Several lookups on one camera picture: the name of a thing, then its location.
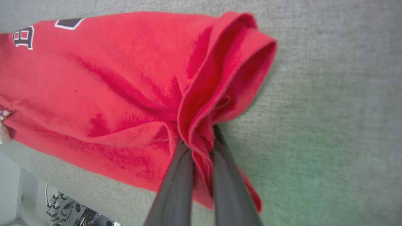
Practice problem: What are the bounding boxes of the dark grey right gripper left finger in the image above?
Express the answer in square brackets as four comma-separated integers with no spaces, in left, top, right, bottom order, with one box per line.
[144,139,194,226]

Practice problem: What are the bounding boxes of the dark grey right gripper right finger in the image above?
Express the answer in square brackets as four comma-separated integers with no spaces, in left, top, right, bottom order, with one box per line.
[210,125,263,226]

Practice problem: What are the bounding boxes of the white and grey left gripper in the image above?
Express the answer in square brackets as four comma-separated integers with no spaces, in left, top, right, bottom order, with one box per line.
[0,108,14,145]

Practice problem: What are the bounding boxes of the red garment with letter print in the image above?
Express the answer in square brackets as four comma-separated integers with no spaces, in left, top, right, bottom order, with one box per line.
[0,11,278,213]

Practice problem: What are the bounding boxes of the grey fabric sofa seat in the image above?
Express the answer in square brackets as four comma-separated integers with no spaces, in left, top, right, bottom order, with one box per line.
[0,0,402,226]

